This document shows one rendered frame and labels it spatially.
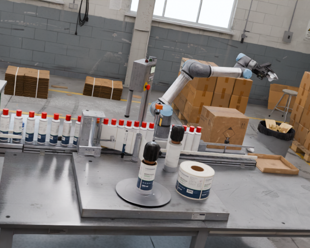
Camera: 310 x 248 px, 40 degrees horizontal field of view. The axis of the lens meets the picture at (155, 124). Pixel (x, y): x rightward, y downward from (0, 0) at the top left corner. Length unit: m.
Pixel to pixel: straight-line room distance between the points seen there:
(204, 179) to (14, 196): 1.01
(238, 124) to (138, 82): 0.96
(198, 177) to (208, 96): 3.90
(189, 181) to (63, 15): 6.02
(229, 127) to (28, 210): 1.74
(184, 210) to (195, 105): 4.00
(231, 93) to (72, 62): 3.25
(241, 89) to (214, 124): 3.11
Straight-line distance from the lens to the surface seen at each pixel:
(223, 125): 3.29
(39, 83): 6.65
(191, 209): 2.32
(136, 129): 2.83
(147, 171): 2.26
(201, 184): 2.39
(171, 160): 2.65
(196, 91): 6.13
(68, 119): 2.75
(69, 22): 8.05
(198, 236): 2.35
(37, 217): 2.14
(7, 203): 2.24
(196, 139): 2.99
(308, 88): 6.63
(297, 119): 6.76
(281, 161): 3.52
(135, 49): 8.10
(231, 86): 6.27
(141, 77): 2.75
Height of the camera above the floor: 1.97
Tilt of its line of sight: 18 degrees down
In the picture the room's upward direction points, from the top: 11 degrees clockwise
